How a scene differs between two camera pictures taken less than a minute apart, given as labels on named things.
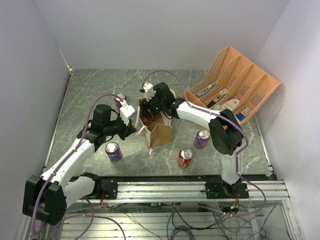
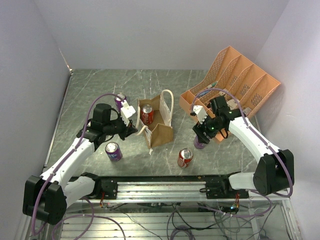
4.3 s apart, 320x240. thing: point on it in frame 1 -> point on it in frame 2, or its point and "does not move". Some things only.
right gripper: (145, 105) -> (199, 129)
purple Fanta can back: (118, 101) does not move
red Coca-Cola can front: (185, 156) does not move
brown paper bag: (159, 132) does not move
